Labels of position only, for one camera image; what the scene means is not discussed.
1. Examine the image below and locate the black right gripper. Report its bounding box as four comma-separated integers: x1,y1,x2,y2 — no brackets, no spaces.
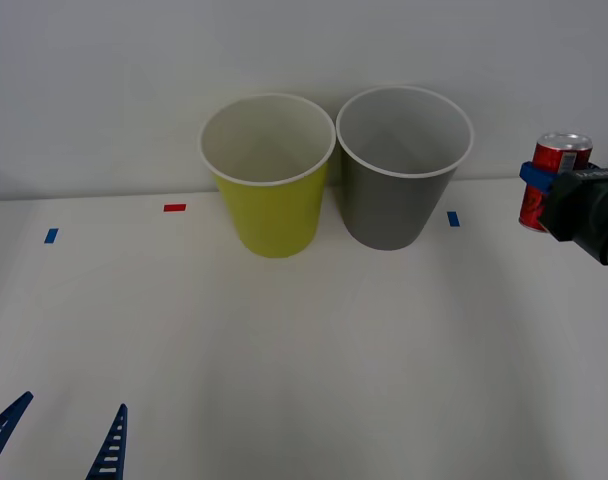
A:
519,160,608,243

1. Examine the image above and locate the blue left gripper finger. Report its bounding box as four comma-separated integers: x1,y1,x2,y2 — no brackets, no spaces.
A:
0,391,35,469
85,403,129,480

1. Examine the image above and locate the red drink can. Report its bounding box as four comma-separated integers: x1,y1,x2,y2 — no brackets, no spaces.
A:
517,131,596,234

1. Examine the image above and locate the grey plastic bin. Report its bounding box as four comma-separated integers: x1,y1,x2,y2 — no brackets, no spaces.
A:
335,85,475,252

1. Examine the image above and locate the yellow-green plastic bin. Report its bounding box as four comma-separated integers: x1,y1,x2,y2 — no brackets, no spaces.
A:
198,92,337,260

